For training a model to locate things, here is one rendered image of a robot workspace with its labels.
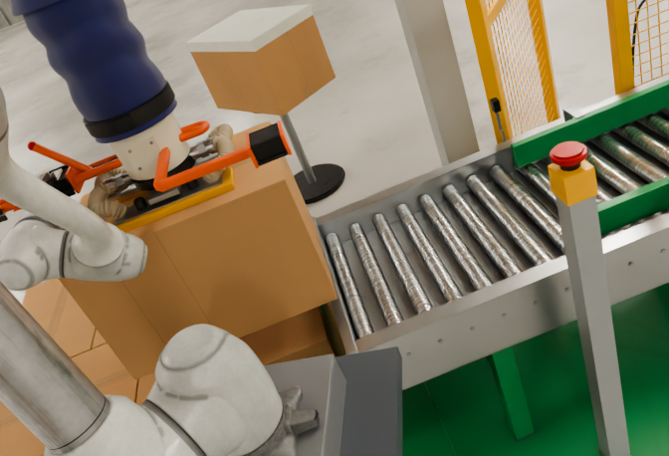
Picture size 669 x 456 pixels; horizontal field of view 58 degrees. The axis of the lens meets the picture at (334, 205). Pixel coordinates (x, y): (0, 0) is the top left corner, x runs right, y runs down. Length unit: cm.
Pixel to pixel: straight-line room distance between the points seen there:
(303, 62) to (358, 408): 212
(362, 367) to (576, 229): 54
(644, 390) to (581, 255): 84
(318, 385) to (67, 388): 49
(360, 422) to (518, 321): 62
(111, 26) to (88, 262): 52
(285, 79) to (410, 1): 77
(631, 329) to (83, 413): 182
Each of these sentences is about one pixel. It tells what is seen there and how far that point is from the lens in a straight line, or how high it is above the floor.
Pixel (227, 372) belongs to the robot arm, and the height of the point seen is 106.
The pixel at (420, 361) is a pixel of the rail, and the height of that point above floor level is 48.
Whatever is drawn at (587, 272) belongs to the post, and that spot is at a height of 74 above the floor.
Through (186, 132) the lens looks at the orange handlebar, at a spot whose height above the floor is 120.
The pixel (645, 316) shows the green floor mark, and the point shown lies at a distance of 236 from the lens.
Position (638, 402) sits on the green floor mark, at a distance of 213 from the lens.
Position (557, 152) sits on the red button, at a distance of 128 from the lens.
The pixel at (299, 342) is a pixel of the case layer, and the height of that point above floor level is 54.
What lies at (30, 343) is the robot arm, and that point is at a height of 128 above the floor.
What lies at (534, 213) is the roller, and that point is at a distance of 195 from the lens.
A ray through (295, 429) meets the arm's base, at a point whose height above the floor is 86.
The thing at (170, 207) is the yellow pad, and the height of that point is 108.
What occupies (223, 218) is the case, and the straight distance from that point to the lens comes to 149.
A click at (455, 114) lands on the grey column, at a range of 281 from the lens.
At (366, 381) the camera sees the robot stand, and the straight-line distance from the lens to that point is 132.
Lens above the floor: 172
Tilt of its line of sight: 31 degrees down
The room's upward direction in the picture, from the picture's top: 23 degrees counter-clockwise
